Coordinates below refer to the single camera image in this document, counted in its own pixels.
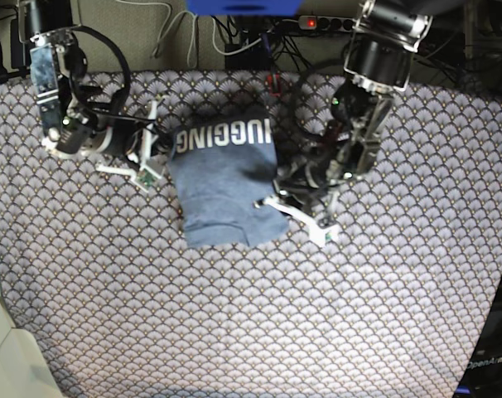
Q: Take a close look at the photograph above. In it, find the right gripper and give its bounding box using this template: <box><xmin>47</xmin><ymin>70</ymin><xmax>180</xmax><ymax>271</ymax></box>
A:
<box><xmin>105</xmin><ymin>120</ymin><xmax>172</xmax><ymax>166</ymax></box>

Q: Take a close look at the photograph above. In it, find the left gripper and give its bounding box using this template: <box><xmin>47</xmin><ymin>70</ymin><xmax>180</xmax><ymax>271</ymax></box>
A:
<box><xmin>274</xmin><ymin>159</ymin><xmax>339</xmax><ymax>220</ymax></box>

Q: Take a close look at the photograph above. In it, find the blue T-shirt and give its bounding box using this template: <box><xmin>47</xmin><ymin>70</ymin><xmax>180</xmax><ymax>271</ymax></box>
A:
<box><xmin>168</xmin><ymin>108</ymin><xmax>288</xmax><ymax>248</ymax></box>

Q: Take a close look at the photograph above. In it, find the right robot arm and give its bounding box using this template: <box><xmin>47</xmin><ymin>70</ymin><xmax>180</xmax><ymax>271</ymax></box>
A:
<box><xmin>17</xmin><ymin>1</ymin><xmax>172</xmax><ymax>167</ymax></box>

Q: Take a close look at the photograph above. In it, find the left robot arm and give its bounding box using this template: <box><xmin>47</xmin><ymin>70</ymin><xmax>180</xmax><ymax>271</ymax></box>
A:
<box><xmin>264</xmin><ymin>1</ymin><xmax>434</xmax><ymax>220</ymax></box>

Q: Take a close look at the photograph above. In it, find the red and black clip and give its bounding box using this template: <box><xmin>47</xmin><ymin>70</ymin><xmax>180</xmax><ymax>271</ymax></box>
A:
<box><xmin>267</xmin><ymin>73</ymin><xmax>282</xmax><ymax>97</ymax></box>

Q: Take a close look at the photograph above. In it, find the black box under table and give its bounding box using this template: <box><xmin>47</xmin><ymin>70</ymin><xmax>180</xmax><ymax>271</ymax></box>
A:
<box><xmin>224</xmin><ymin>43</ymin><xmax>269</xmax><ymax>70</ymax></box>

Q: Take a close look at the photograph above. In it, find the fan-patterned table cloth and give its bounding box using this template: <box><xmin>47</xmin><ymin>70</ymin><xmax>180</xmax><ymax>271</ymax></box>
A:
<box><xmin>0</xmin><ymin>81</ymin><xmax>502</xmax><ymax>397</ymax></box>

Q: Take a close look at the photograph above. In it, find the black power strip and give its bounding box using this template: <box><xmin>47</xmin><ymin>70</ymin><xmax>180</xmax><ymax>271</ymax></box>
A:
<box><xmin>297</xmin><ymin>15</ymin><xmax>355</xmax><ymax>33</ymax></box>

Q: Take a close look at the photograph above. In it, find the beige plastic bin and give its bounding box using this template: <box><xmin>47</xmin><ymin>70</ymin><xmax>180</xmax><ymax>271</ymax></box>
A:
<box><xmin>0</xmin><ymin>298</ymin><xmax>63</xmax><ymax>397</ymax></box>

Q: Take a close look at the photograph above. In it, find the black OpenArm base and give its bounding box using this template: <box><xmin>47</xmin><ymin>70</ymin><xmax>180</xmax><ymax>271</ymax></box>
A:
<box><xmin>454</xmin><ymin>277</ymin><xmax>502</xmax><ymax>397</ymax></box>

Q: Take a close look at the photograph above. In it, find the white cable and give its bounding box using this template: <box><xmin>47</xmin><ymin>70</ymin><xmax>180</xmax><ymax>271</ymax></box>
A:
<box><xmin>151</xmin><ymin>0</ymin><xmax>263</xmax><ymax>67</ymax></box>

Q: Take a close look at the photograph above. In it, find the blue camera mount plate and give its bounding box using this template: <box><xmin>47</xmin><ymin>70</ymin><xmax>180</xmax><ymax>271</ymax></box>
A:
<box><xmin>186</xmin><ymin>0</ymin><xmax>302</xmax><ymax>16</ymax></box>

